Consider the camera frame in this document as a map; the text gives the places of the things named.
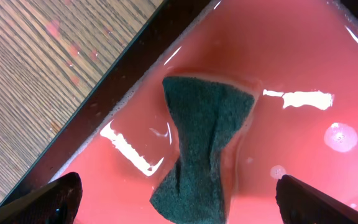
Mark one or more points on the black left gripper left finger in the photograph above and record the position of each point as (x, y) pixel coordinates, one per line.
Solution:
(56, 202)

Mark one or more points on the green and pink sponge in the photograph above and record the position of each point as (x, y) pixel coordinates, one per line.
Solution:
(207, 115)

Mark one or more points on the dark tray with red liquid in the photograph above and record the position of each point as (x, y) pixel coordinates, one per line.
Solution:
(299, 59)

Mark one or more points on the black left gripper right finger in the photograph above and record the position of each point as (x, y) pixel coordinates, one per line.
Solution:
(300, 203)

